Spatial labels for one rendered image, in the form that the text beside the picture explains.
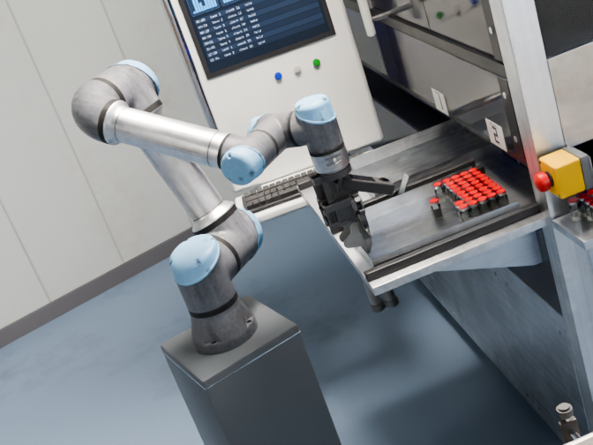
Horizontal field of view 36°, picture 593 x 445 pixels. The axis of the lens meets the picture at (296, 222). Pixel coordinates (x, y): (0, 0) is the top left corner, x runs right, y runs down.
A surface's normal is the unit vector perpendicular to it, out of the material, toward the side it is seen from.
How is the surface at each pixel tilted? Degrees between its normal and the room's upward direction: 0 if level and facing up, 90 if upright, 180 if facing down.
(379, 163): 0
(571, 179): 90
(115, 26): 90
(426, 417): 0
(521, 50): 90
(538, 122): 90
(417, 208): 0
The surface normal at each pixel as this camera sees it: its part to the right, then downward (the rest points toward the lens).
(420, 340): -0.31, -0.86
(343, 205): 0.22, 0.33
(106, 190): 0.50, 0.21
